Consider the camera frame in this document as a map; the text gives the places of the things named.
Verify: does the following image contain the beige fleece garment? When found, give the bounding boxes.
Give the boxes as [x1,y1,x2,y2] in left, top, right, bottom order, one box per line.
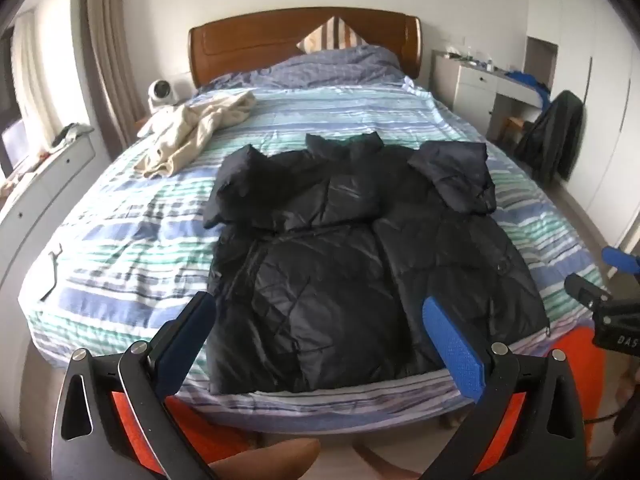
[136,89,258,179]

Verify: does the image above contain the wooden headboard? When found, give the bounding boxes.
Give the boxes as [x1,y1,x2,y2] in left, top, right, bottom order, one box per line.
[188,6,423,88]

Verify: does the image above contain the white desk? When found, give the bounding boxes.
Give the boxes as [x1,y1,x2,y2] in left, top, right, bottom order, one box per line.
[431,49,551,137]

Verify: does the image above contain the beige curtain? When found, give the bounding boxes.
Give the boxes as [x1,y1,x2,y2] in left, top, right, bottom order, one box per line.
[72,0,147,152]

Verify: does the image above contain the black clothes hanger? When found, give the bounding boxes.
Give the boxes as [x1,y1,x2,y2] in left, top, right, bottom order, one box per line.
[39,243,65,304]

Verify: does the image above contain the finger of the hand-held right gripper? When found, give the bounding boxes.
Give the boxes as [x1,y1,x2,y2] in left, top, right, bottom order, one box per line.
[602,246,640,277]
[564,273,614,312]

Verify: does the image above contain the blue cloth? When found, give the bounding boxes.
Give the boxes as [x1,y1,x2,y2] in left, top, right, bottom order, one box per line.
[505,71,552,109]

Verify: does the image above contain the blue checked pillow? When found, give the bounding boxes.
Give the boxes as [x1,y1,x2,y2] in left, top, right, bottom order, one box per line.
[195,44,407,94]

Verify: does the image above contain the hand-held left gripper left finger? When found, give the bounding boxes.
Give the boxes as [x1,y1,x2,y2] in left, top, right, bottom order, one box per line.
[51,291,218,480]

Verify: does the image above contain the bed with striped duvet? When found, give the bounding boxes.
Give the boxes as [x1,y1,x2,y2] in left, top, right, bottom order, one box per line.
[17,45,612,431]

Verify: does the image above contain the white dresser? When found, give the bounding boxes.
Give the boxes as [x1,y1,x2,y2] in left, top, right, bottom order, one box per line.
[0,125,114,283]

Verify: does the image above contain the black puffer jacket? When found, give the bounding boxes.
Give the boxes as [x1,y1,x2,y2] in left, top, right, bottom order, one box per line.
[202,131,551,395]

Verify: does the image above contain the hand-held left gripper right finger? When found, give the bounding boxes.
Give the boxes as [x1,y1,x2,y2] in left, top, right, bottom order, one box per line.
[420,296,586,480]

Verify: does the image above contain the small white fan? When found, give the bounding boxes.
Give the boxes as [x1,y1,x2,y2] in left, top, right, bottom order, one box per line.
[146,80,177,114]

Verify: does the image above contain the wooden chair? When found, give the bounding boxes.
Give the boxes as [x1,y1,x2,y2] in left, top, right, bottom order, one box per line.
[500,116,532,149]

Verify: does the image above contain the brown striped pillow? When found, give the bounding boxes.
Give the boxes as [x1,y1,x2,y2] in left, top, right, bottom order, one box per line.
[296,16,368,54]

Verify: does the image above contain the person's orange trousers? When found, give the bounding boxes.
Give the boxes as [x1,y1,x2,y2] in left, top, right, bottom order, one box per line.
[107,325,609,480]

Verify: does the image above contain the white wardrobe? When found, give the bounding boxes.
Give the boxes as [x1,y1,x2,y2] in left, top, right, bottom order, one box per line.
[525,0,640,261]

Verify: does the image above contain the dark jacket on chair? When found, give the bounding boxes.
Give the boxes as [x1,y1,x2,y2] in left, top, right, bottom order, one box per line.
[515,90,586,182]

